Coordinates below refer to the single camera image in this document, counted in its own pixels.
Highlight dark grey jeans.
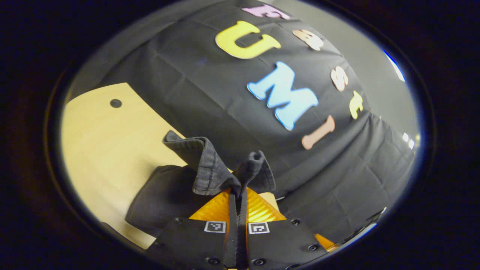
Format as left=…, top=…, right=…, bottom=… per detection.
left=125, top=130, right=280, bottom=239

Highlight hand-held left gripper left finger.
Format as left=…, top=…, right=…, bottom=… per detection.
left=150, top=187, right=239, bottom=269

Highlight ceiling light panel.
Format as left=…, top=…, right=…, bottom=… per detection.
left=383, top=50, right=406, bottom=83

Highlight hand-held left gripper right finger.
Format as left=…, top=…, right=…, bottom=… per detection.
left=238, top=186, right=339, bottom=269

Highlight black backdrop cloth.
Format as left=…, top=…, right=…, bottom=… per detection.
left=69, top=0, right=417, bottom=244

